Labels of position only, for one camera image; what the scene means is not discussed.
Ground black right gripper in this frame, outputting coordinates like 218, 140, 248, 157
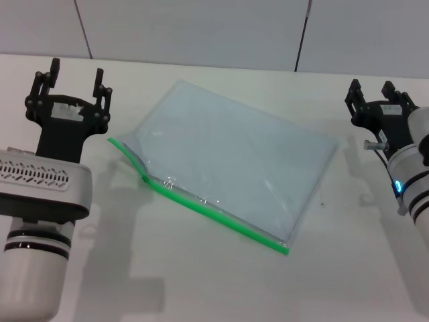
345, 79, 420, 159

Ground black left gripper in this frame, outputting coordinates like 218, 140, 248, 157
25, 57, 113, 165

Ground clear green-zipper document bag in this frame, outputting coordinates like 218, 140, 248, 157
107, 78, 340, 258

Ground grey right arm cable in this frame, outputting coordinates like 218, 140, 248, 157
363, 140, 408, 215

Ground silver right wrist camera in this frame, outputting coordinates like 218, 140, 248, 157
408, 106, 429, 167

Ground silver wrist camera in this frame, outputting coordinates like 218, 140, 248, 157
0, 146, 93, 225
408, 106, 429, 167

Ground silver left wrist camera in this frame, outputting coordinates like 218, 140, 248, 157
0, 146, 93, 225

